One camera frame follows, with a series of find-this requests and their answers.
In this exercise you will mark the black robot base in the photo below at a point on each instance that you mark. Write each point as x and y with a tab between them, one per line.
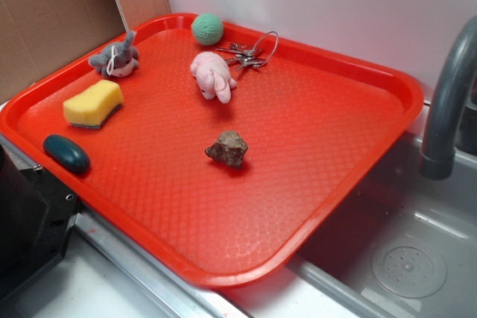
37	213

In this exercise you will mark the brown rock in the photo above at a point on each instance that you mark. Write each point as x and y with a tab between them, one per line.
229	149

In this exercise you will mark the red plastic tray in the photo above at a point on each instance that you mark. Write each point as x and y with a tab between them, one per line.
315	123

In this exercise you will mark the pink plush pig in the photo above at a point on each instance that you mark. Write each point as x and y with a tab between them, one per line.
212	75

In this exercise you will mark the green crocheted ball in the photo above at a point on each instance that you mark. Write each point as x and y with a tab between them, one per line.
207	29

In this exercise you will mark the gray plush elephant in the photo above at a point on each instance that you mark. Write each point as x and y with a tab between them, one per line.
118	59

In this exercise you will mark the yellow sponge with gray pad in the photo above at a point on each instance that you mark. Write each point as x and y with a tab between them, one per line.
92	107

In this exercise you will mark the dark teal oval soap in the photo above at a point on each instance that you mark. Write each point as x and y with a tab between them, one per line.
66	153

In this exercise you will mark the gray plastic sink basin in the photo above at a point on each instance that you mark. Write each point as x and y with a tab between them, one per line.
399	245

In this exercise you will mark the gray plastic faucet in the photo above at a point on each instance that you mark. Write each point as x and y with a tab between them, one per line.
451	122

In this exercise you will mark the brown cardboard panel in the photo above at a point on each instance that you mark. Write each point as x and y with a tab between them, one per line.
39	37

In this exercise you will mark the metal keys on ring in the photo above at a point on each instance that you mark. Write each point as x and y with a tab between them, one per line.
250	56

